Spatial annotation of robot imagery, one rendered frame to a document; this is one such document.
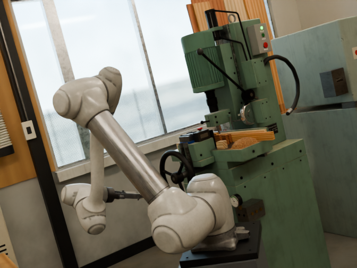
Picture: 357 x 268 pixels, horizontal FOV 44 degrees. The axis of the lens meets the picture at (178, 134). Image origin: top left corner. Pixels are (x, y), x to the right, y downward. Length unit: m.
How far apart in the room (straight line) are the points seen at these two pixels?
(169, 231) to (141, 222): 2.28
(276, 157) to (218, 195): 0.83
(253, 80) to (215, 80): 0.21
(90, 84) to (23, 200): 1.87
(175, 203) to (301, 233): 1.22
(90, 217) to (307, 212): 1.26
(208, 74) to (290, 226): 0.94
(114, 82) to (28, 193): 1.82
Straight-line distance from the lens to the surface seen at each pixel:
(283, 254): 2.52
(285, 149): 2.49
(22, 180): 3.40
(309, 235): 2.67
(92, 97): 1.65
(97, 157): 1.92
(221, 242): 1.73
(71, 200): 2.07
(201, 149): 2.25
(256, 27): 2.51
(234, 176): 2.22
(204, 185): 1.66
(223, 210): 1.69
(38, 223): 3.47
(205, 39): 2.36
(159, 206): 1.54
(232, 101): 2.44
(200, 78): 2.35
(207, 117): 2.41
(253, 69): 2.41
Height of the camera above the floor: 1.27
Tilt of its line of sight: 6 degrees down
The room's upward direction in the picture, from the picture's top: 14 degrees counter-clockwise
